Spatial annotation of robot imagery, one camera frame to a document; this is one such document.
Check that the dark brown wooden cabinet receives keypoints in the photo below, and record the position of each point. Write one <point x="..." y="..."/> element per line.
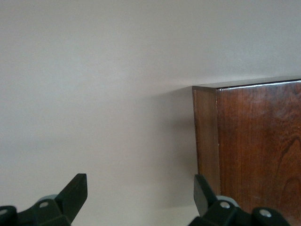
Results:
<point x="258" y="141"/>

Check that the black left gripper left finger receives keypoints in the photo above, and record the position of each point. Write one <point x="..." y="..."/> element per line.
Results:
<point x="70" y="200"/>

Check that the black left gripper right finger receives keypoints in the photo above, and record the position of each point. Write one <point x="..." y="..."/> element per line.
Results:
<point x="204" y="200"/>

